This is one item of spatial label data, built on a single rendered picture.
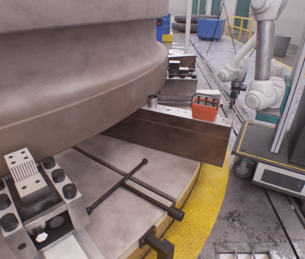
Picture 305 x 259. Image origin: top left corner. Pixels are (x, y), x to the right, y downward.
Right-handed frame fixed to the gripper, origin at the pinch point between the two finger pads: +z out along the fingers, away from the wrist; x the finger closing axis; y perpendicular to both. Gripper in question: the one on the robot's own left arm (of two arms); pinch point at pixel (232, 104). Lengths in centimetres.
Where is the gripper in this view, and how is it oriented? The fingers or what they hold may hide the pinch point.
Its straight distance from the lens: 201.0
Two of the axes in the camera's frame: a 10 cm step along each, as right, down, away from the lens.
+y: -8.7, -2.5, 4.2
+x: -4.9, 4.4, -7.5
